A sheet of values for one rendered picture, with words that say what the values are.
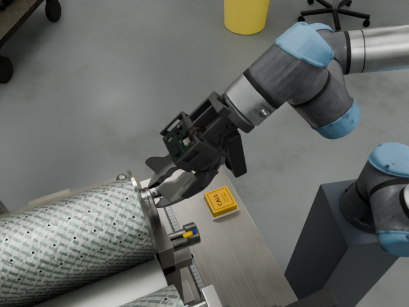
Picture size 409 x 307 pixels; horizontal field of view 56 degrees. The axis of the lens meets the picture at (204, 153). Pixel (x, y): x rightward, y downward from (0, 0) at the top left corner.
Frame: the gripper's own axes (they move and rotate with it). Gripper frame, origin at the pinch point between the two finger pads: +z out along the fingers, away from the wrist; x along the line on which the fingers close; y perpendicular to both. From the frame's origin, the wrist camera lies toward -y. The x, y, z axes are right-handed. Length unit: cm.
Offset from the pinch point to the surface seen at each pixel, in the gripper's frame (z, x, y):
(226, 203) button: 6.2, -12.0, -37.9
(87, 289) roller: 14.0, 10.2, 7.6
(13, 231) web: 13.3, 1.8, 18.9
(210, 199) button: 8.8, -14.9, -35.7
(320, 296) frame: -17.8, 29.5, 9.3
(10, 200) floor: 128, -113, -57
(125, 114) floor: 69, -153, -106
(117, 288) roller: 10.1, 12.2, 5.6
